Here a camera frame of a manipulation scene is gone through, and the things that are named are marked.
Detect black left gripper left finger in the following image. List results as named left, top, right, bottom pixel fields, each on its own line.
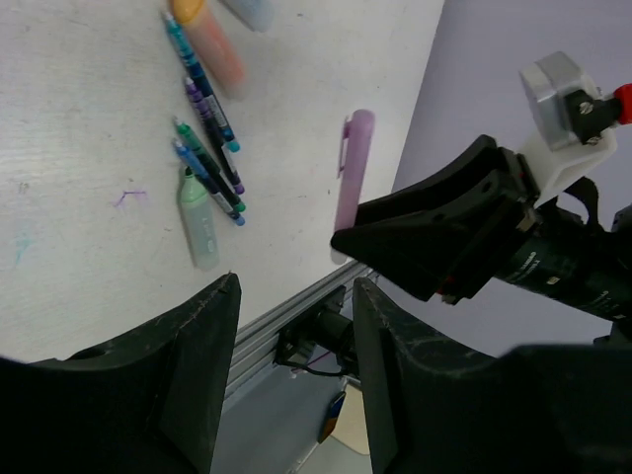
left=1, top=274, right=241, bottom=473

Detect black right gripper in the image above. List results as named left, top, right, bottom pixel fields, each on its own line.
left=331, top=134, right=539, bottom=304

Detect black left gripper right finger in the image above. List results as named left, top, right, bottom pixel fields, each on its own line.
left=354, top=277, right=631, bottom=473

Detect green highlighter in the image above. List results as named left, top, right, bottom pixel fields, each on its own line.
left=179, top=167, right=219, bottom=271

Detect blue thin pen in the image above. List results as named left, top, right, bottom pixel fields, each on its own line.
left=172, top=138, right=245, bottom=226

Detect green thin pen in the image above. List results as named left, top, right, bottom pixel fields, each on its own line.
left=173, top=117, right=246, bottom=212

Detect orange pink highlighter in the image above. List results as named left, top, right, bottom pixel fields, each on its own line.
left=170, top=0, right=247, bottom=99

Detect blue highlighter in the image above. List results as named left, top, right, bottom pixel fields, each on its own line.
left=221, top=0, right=275, bottom=33

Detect purple thin pen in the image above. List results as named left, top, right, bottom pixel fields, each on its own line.
left=184, top=76, right=245, bottom=195

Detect teal thin pen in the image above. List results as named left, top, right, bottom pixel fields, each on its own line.
left=162, top=11, right=241, bottom=152

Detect aluminium frame rails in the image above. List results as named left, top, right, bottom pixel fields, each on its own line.
left=224, top=262, right=376, bottom=403

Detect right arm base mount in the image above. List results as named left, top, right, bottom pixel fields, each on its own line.
left=274, top=285, right=359, bottom=377

